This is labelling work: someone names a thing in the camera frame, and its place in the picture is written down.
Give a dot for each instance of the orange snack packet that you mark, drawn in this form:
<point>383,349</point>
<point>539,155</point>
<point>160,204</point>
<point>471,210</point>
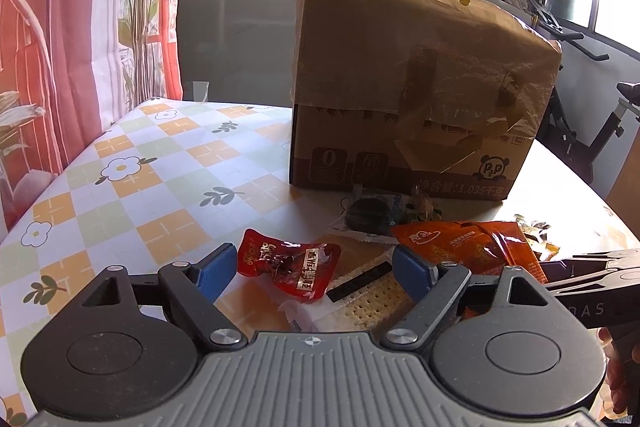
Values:
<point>465,242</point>

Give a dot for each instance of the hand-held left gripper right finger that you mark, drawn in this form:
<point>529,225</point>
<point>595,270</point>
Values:
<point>412,272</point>

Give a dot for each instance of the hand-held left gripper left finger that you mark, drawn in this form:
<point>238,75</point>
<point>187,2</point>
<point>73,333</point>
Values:
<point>216,272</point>

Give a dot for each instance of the brown cardboard box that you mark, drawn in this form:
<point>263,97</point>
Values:
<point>350,147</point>

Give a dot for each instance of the black exercise bike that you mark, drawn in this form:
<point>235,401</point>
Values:
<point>600,142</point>

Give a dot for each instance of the printed pink curtain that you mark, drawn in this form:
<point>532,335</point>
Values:
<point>60,32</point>

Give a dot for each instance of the small brown snack packet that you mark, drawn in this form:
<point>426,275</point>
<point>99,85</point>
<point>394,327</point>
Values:
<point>425,205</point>

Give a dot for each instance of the person's right hand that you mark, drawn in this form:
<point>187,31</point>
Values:
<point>620,387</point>

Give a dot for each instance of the small gold wrapped snacks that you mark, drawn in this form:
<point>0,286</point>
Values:
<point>537,237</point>

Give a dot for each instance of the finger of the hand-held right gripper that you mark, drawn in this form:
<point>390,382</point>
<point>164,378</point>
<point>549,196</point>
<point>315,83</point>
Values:
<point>555,271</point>
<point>595,284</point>

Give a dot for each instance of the white plastic container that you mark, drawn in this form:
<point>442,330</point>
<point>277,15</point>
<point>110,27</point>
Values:
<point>200,91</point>

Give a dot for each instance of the dark round snack packet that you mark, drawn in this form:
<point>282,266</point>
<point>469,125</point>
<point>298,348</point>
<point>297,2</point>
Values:
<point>370,214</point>

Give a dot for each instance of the clear cracker packet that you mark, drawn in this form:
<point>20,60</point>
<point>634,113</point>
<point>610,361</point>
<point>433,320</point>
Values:
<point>360,307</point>

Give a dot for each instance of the red snack packet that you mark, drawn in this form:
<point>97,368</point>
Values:
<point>285,264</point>

